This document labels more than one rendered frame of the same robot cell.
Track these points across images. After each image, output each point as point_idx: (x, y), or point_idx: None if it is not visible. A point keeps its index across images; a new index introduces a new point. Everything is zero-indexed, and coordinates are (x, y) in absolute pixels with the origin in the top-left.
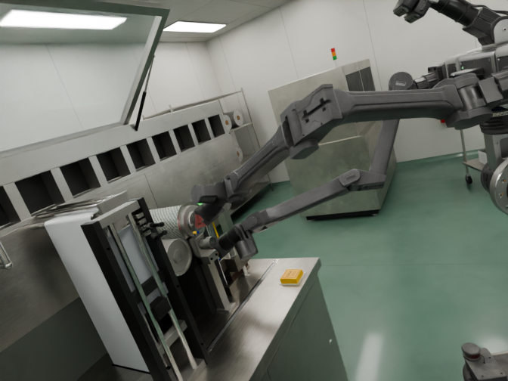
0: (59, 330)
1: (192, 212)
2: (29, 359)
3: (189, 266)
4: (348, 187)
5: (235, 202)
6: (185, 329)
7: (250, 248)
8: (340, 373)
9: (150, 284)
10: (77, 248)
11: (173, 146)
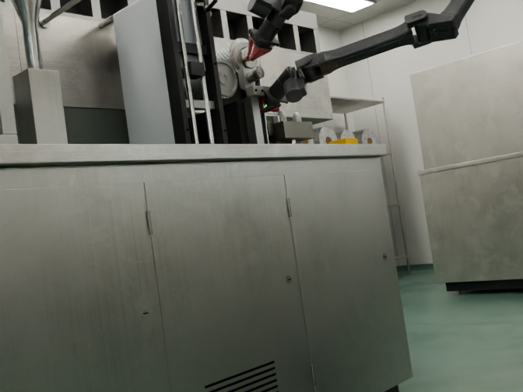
0: (94, 125)
1: (247, 47)
2: (66, 130)
3: (231, 94)
4: (418, 36)
5: (288, 15)
6: (212, 113)
7: (298, 85)
8: (393, 309)
9: (191, 45)
10: (136, 29)
11: (247, 33)
